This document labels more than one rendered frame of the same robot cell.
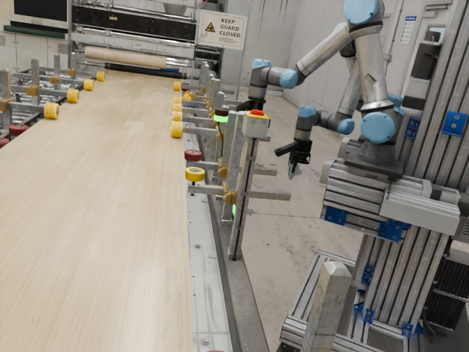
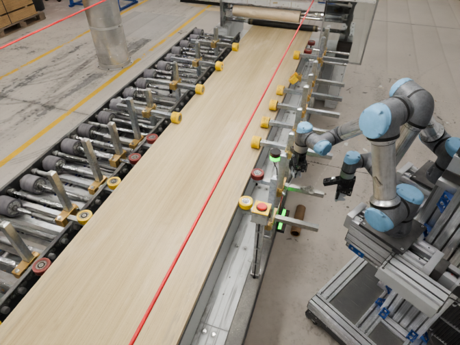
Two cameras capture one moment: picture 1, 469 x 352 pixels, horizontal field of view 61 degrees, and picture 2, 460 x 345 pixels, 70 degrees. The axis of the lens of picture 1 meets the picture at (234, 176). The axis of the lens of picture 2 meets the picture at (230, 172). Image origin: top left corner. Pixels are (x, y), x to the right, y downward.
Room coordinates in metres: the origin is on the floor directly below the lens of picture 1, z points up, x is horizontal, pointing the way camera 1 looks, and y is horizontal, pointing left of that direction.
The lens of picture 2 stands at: (0.38, -0.38, 2.27)
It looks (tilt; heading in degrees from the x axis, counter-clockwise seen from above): 42 degrees down; 29
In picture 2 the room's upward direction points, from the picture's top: straight up
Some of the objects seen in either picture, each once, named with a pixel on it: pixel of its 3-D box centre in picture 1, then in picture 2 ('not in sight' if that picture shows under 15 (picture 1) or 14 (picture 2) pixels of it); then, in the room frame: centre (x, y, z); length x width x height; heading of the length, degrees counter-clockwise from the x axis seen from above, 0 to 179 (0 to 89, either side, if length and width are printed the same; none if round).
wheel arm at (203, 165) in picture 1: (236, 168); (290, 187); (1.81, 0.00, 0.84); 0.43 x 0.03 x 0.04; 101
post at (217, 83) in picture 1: (213, 117); (301, 114); (2.50, 0.19, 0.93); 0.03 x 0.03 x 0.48; 11
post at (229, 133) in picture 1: (225, 161); (279, 184); (1.76, 0.05, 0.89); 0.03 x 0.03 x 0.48; 11
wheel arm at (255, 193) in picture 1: (239, 193); (278, 218); (1.57, -0.03, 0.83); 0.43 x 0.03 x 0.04; 101
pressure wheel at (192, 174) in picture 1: (193, 182); (245, 207); (1.53, 0.16, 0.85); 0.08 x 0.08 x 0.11
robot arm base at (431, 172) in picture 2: not in sight; (443, 170); (2.08, -0.74, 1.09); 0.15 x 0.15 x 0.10
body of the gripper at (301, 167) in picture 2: (255, 110); (299, 159); (1.73, -0.05, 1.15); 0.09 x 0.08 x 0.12; 31
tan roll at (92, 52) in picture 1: (147, 60); (283, 15); (4.23, 1.06, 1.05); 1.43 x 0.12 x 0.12; 101
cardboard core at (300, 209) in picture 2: not in sight; (298, 220); (2.28, 0.01, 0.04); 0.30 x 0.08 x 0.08; 11
